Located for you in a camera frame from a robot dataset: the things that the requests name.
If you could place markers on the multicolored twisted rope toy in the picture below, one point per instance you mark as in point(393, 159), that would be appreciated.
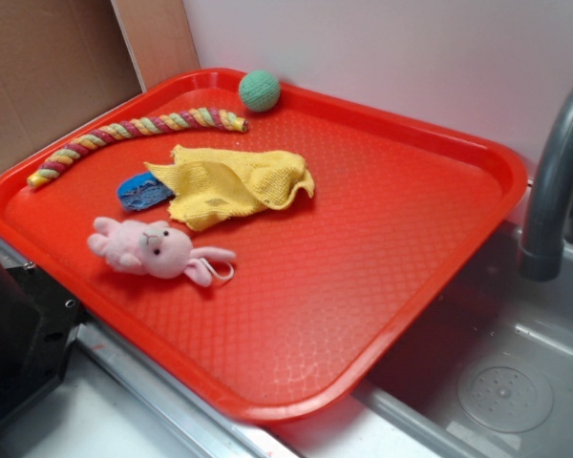
point(67, 155)

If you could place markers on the grey faucet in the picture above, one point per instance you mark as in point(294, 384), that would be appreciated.
point(548, 224)

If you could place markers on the pink plush bunny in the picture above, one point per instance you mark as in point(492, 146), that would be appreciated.
point(158, 250)

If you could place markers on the yellow cloth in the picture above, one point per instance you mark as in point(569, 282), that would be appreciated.
point(211, 186)

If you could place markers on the grey plastic sink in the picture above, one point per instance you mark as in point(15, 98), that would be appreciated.
point(487, 369)

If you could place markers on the blue sponge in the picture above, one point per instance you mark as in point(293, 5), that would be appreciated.
point(142, 192)

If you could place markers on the brown cardboard panel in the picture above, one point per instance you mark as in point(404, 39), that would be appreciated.
point(63, 63)

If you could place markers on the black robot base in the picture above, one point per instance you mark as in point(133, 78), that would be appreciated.
point(38, 323)

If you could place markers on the red plastic tray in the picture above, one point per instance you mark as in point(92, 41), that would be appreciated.
point(321, 289)

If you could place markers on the green textured ball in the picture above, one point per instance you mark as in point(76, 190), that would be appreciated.
point(259, 91)

